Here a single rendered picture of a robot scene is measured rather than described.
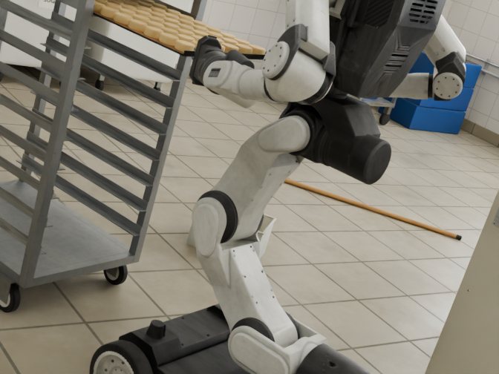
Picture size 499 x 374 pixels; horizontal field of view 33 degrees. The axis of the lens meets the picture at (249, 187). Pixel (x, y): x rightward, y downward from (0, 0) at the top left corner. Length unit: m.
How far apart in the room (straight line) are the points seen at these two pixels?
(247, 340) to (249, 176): 0.42
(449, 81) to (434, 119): 4.79
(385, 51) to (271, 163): 0.41
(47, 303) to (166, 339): 0.60
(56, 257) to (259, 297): 0.77
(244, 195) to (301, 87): 0.58
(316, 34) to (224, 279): 0.83
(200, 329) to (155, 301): 0.52
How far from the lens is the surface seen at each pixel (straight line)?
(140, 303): 2.90
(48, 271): 2.65
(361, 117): 2.05
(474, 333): 2.56
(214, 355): 2.39
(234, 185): 2.22
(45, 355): 2.53
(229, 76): 1.83
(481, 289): 2.53
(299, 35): 1.67
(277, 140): 2.08
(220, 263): 2.24
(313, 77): 1.69
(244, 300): 2.25
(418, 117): 6.94
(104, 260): 2.79
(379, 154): 2.02
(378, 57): 1.93
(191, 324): 2.46
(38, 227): 2.51
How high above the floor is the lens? 1.35
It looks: 18 degrees down
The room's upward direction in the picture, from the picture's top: 17 degrees clockwise
